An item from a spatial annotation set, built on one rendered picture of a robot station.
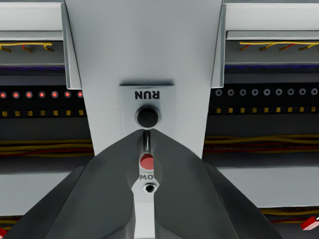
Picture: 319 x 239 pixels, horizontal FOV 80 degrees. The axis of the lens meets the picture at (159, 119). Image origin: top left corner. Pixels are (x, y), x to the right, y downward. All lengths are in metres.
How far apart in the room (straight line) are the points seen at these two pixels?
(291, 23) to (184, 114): 0.11
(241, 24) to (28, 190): 0.25
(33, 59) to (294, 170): 0.29
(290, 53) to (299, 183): 0.14
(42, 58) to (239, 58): 0.20
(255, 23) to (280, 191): 0.17
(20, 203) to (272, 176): 0.26
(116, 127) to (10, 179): 0.13
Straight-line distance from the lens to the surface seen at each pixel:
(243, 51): 0.22
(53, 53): 0.23
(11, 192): 0.26
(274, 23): 0.19
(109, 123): 0.16
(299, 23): 0.20
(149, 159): 0.17
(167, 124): 0.15
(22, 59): 0.24
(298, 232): 0.54
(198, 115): 0.15
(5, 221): 0.54
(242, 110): 0.35
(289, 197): 0.26
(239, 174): 0.22
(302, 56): 0.25
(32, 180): 0.24
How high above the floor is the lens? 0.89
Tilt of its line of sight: 28 degrees up
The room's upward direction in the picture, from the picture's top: 180 degrees counter-clockwise
